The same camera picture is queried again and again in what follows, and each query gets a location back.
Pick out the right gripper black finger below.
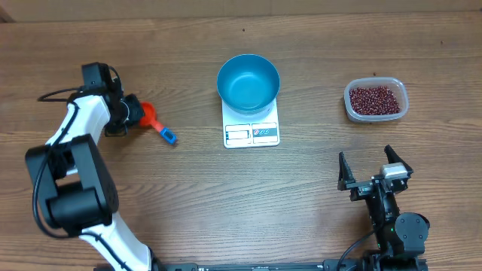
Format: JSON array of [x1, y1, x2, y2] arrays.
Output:
[[384, 145, 413, 174], [337, 152, 356, 191]]

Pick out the clear plastic container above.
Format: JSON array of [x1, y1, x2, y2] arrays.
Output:
[[343, 77, 410, 123]]

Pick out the teal metal bowl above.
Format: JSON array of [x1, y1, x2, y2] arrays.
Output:
[[216, 54, 281, 114]]

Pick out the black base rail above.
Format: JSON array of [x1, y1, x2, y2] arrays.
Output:
[[93, 258, 430, 271]]

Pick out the white digital kitchen scale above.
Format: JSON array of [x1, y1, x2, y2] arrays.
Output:
[[221, 99, 280, 149]]

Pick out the orange measuring scoop blue handle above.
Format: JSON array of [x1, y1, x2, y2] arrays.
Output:
[[139, 102, 177, 145]]

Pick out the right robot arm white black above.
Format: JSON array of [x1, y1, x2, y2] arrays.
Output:
[[336, 145, 430, 271]]

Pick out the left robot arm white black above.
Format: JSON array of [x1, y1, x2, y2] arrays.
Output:
[[25, 62, 164, 270]]

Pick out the red beans in container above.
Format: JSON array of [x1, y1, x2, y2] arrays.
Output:
[[349, 86, 401, 115]]

